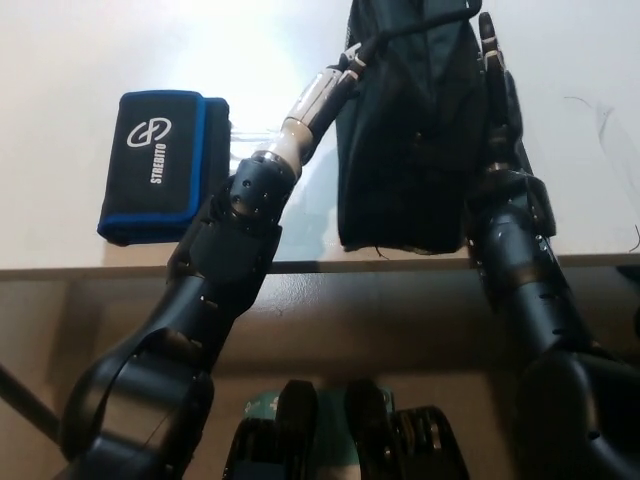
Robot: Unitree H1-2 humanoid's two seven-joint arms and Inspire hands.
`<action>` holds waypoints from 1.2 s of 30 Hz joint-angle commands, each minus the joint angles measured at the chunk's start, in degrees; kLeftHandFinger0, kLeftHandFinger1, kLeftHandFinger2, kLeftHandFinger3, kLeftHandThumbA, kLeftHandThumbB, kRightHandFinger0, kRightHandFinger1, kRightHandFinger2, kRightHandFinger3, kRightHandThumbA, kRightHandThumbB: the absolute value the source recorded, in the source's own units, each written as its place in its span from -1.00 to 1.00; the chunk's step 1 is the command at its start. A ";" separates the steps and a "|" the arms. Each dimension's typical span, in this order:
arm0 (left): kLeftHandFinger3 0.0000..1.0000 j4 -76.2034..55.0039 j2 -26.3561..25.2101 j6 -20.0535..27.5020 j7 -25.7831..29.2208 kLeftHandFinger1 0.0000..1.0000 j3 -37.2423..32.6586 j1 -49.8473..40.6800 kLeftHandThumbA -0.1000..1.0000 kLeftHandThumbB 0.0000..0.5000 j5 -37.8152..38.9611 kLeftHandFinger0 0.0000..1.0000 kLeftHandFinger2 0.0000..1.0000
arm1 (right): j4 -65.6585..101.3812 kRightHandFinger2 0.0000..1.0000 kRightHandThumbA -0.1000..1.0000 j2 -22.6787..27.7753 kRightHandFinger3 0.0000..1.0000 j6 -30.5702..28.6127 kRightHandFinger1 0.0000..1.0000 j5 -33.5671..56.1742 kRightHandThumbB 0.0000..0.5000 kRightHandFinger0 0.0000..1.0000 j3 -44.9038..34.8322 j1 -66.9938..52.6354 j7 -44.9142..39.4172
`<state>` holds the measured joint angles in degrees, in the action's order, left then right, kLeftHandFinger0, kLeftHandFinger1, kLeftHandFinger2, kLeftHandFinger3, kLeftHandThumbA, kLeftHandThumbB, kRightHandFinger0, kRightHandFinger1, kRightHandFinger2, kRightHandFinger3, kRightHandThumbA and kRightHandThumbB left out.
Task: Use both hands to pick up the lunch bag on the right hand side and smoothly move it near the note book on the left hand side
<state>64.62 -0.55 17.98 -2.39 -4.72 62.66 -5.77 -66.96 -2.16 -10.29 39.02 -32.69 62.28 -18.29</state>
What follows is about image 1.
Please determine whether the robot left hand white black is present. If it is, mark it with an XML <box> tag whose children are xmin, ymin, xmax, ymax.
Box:
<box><xmin>257</xmin><ymin>34</ymin><xmax>389</xmax><ymax>174</ymax></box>

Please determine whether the robot right hand white black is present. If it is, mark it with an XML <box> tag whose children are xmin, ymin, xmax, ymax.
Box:
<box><xmin>469</xmin><ymin>12</ymin><xmax>534</xmax><ymax>175</ymax></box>

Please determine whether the black lunch bag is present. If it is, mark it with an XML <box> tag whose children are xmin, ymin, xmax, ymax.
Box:
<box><xmin>335</xmin><ymin>0</ymin><xmax>495</xmax><ymax>255</ymax></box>

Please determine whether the clear tape patch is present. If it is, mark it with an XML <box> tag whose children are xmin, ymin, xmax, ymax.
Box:
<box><xmin>227</xmin><ymin>117</ymin><xmax>344</xmax><ymax>251</ymax></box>

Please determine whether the black blue Strebito pouch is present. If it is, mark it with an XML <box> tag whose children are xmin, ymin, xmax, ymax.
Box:
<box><xmin>96</xmin><ymin>89</ymin><xmax>231</xmax><ymax>246</ymax></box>

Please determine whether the black diagonal bar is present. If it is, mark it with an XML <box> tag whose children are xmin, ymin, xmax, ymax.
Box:
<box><xmin>0</xmin><ymin>363</ymin><xmax>59</xmax><ymax>444</ymax></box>

